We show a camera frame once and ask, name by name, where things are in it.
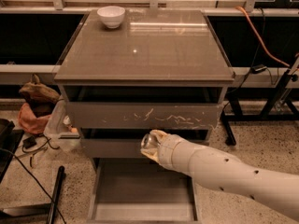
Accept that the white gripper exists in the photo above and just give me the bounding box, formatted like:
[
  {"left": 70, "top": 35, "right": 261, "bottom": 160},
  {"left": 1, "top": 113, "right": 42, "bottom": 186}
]
[{"left": 141, "top": 130, "right": 194, "bottom": 173}]

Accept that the redbull can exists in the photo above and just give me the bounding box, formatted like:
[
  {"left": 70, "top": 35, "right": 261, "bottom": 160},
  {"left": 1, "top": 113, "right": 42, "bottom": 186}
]
[{"left": 141, "top": 133, "right": 160, "bottom": 149}]

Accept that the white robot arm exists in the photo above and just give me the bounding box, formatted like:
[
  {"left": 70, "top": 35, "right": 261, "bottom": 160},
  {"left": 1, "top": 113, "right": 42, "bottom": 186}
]
[{"left": 140, "top": 130, "right": 299, "bottom": 221}]

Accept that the middle drawer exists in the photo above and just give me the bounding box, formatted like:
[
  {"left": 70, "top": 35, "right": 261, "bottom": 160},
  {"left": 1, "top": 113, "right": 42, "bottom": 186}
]
[{"left": 78, "top": 128, "right": 213, "bottom": 160}]

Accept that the drawer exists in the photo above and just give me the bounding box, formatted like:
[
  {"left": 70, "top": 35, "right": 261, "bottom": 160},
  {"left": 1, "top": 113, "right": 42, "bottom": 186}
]
[
  {"left": 64, "top": 85, "right": 223, "bottom": 130},
  {"left": 78, "top": 128, "right": 213, "bottom": 160},
  {"left": 87, "top": 159, "right": 202, "bottom": 224}
]

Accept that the bottom drawer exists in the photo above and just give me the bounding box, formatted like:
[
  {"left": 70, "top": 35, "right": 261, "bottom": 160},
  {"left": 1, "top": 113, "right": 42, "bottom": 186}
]
[{"left": 87, "top": 159, "right": 202, "bottom": 224}]

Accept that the top drawer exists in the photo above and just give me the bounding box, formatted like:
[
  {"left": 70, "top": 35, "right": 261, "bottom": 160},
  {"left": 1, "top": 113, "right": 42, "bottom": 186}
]
[{"left": 64, "top": 85, "right": 223, "bottom": 130}]

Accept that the grey drawer cabinet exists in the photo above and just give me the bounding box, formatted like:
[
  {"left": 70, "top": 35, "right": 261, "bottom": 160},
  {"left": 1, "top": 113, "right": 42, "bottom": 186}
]
[{"left": 53, "top": 8, "right": 235, "bottom": 224}]

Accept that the clear plastic container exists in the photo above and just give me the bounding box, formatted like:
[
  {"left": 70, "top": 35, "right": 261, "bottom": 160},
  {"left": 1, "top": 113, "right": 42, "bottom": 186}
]
[{"left": 44, "top": 100, "right": 80, "bottom": 152}]

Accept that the black metal bar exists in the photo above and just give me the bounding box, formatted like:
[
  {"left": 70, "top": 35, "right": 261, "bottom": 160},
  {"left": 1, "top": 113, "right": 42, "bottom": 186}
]
[{"left": 46, "top": 166, "right": 64, "bottom": 224}]

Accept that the small black device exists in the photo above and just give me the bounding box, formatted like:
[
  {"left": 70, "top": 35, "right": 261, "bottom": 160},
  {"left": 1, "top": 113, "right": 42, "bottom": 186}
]
[{"left": 23, "top": 136, "right": 36, "bottom": 149}]

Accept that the orange cloth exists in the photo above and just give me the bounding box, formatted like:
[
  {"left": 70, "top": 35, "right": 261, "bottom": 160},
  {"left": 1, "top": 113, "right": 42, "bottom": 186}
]
[{"left": 18, "top": 103, "right": 51, "bottom": 134}]

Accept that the black power adapter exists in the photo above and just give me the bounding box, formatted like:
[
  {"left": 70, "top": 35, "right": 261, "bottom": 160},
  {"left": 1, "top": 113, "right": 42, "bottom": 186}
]
[{"left": 250, "top": 64, "right": 267, "bottom": 74}]

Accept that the white ceramic bowl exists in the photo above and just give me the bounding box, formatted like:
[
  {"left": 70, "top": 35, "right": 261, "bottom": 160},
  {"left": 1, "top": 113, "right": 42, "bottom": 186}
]
[{"left": 97, "top": 6, "right": 125, "bottom": 29}]

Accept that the black tray at left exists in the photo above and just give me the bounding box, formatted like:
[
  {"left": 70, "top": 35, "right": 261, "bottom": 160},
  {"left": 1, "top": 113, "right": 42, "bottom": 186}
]
[{"left": 0, "top": 119, "right": 24, "bottom": 182}]

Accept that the black table leg frame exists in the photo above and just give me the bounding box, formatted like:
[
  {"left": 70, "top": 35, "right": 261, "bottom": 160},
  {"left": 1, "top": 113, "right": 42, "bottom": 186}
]
[{"left": 221, "top": 58, "right": 299, "bottom": 146}]

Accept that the orange cable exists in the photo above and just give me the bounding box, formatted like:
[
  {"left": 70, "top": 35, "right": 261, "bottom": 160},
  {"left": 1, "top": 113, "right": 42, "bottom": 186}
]
[{"left": 235, "top": 5, "right": 299, "bottom": 73}]

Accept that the black floor cable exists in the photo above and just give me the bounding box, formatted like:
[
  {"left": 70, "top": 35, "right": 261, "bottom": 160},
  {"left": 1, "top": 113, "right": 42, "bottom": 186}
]
[{"left": 0, "top": 147, "right": 67, "bottom": 224}]

